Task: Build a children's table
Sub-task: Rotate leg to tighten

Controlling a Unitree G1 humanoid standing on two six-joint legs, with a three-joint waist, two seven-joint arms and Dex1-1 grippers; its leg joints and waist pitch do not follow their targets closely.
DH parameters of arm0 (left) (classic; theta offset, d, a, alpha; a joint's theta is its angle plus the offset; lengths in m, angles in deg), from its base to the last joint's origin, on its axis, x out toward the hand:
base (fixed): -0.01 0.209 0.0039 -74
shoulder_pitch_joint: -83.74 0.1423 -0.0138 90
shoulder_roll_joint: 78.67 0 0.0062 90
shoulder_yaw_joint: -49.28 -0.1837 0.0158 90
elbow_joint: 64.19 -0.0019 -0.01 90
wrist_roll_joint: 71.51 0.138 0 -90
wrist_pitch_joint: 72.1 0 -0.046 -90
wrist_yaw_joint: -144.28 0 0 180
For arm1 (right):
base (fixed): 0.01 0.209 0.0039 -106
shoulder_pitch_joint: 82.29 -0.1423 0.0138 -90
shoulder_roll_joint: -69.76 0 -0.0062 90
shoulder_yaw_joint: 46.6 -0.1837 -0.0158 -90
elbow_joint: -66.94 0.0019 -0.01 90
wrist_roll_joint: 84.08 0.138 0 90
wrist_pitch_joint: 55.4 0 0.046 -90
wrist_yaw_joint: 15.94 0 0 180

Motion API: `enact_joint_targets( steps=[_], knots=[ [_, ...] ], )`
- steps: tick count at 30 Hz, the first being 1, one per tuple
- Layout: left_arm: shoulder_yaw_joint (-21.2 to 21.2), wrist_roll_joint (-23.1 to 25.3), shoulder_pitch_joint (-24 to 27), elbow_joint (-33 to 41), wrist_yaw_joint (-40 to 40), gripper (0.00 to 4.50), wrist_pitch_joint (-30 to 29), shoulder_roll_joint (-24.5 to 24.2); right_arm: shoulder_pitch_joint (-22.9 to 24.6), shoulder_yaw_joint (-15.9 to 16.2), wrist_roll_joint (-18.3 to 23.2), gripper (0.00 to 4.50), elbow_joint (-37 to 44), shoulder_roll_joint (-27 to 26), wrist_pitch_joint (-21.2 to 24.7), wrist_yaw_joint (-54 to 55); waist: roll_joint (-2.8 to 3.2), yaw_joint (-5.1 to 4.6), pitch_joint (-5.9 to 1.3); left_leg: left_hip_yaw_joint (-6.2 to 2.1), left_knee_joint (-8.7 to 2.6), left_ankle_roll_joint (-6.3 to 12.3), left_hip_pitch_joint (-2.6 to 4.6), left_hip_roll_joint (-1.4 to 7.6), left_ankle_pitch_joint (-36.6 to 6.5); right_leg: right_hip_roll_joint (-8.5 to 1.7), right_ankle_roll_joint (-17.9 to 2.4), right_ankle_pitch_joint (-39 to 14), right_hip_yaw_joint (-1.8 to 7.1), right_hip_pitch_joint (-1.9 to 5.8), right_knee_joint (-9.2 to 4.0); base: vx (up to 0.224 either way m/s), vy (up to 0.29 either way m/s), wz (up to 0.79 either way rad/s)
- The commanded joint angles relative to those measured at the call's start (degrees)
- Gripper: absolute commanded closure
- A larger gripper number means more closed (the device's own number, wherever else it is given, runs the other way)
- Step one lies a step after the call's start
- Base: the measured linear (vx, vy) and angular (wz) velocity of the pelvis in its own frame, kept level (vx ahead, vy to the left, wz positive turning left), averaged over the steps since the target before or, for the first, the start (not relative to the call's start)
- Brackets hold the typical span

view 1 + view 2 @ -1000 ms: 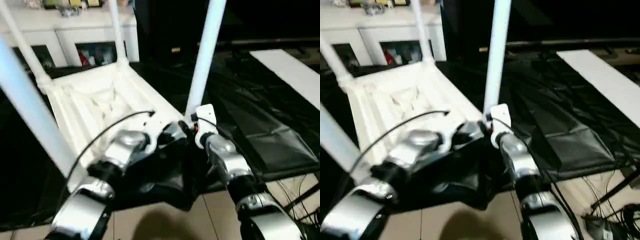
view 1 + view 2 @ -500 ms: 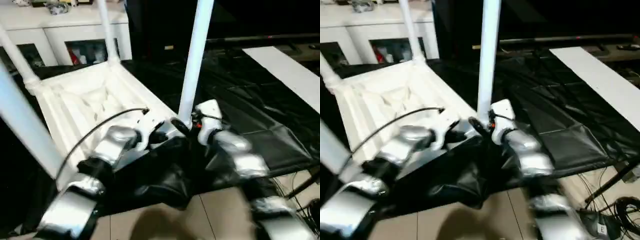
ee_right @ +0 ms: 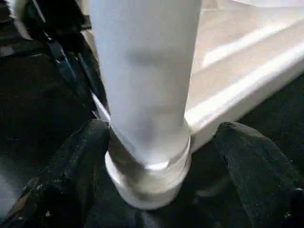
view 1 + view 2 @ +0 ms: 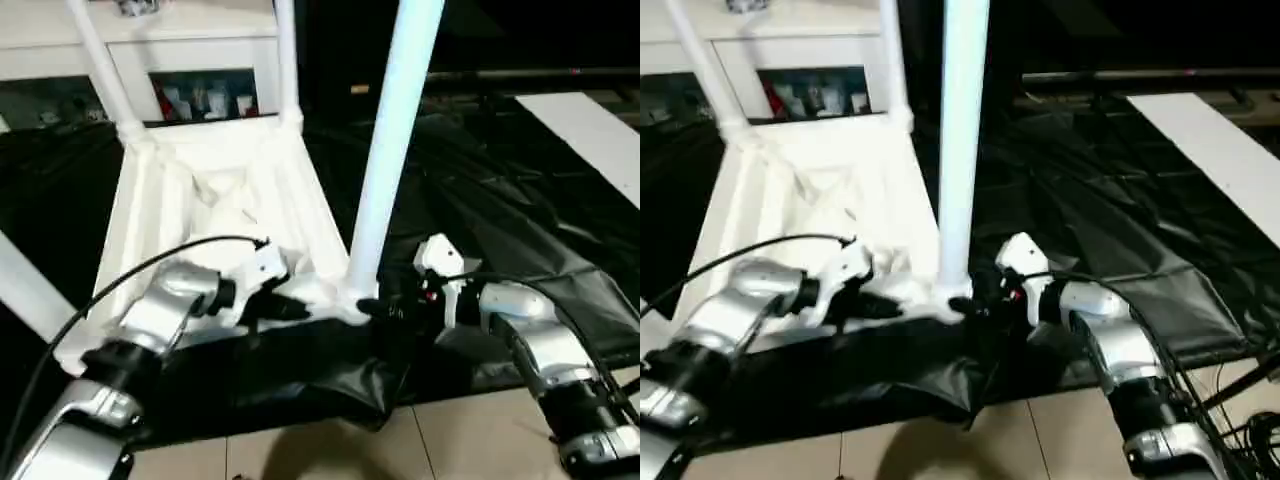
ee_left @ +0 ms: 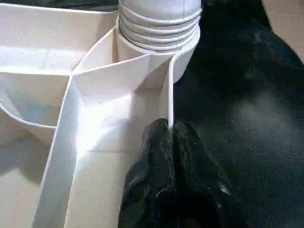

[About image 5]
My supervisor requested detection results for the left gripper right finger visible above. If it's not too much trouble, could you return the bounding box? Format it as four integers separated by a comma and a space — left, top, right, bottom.
172, 122, 247, 228

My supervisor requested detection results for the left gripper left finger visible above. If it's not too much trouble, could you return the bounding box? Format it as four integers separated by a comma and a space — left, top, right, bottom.
117, 119, 177, 228

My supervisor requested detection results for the white plastic table top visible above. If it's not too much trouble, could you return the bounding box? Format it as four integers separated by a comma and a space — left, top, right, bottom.
0, 2, 201, 228

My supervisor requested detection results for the white plastic table leg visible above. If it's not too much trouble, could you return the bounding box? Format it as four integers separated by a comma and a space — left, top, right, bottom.
117, 0, 203, 52

